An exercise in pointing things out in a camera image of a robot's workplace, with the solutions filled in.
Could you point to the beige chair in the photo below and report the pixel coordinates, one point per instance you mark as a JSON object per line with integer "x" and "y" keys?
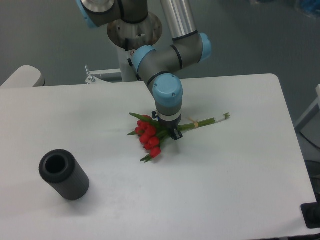
{"x": 25, "y": 76}

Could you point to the white metal base frame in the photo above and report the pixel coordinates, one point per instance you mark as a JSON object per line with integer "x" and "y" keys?
{"x": 117, "y": 75}

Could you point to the dark grey ribbed vase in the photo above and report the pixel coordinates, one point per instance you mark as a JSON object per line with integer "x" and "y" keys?
{"x": 60, "y": 169}

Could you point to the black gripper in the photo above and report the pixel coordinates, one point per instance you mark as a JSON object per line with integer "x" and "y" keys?
{"x": 171, "y": 122}

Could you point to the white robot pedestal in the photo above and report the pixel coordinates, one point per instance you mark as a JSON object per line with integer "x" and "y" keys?
{"x": 127, "y": 38}

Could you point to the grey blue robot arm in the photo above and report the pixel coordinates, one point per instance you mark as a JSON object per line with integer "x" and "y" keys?
{"x": 156, "y": 68}

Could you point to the red tulip bouquet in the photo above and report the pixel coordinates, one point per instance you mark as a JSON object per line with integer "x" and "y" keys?
{"x": 152, "y": 135}

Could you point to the white furniture frame right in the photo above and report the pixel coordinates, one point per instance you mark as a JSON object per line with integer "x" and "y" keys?
{"x": 307, "y": 116}

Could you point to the black table corner device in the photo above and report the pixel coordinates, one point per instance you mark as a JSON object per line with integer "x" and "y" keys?
{"x": 311, "y": 215}

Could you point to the blue object top right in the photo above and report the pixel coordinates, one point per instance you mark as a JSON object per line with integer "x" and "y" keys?
{"x": 310, "y": 8}

